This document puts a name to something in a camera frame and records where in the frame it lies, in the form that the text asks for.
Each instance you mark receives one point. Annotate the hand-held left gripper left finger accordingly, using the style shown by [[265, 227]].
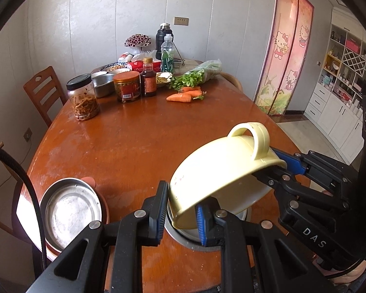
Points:
[[161, 210]]

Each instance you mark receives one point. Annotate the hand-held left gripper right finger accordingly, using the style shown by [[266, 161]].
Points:
[[201, 224]]

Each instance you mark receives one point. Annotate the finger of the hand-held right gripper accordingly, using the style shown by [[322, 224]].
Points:
[[280, 183], [292, 162]]

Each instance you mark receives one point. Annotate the wide steel bowl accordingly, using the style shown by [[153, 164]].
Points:
[[183, 238]]

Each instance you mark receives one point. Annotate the steel pan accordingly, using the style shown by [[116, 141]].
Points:
[[70, 213]]

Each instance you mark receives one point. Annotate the person's right hand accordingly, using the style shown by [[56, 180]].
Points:
[[353, 276]]

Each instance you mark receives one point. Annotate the white display cabinet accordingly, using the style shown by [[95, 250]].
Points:
[[329, 110]]

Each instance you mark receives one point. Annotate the orange bear-shaped mat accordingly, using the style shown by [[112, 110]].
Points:
[[90, 181]]

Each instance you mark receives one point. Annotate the wooden round-back chair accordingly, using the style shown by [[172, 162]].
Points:
[[236, 82]]

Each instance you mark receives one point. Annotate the pink cartoon door curtain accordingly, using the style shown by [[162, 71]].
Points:
[[280, 52]]

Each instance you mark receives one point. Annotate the large carrot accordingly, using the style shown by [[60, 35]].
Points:
[[178, 97]]

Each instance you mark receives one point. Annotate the small carrot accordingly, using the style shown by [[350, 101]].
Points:
[[196, 94], [189, 89]]

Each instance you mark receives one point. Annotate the red-label pickle jar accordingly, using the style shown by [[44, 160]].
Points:
[[126, 88]]

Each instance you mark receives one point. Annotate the dark sauce bottle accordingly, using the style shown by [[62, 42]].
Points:
[[148, 82]]

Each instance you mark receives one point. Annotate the bag of celery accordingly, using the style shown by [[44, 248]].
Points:
[[198, 73]]

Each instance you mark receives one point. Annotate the black-lidded clear jar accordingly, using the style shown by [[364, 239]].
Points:
[[85, 103]]

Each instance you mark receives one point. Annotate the small plate of yellow food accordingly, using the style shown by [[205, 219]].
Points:
[[164, 77]]

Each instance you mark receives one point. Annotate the steel basin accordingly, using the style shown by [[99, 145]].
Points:
[[103, 85]]

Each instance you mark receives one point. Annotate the red tissue box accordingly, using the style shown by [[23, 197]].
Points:
[[135, 65]]

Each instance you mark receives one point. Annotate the small steel cup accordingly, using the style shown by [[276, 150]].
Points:
[[178, 63]]

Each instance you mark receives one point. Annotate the patterned ceramic bowl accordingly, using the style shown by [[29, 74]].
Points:
[[114, 66]]

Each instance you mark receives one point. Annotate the green plastic bottle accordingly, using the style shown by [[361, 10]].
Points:
[[167, 58]]

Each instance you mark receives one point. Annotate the wooden curved-back armchair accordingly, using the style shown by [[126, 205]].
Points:
[[6, 226]]

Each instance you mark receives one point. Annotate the small white bottle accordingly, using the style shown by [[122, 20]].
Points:
[[125, 57]]

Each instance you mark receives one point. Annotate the beaded flower ornament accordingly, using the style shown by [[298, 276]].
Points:
[[137, 40]]

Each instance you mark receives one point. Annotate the black thermos flask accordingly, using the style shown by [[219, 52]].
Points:
[[161, 38]]

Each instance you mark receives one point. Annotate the wooden slat-back chair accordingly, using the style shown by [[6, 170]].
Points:
[[44, 82]]

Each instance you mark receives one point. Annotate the wall power outlet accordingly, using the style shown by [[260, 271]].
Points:
[[27, 134]]

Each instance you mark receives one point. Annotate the wall switch panel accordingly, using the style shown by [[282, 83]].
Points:
[[181, 21]]

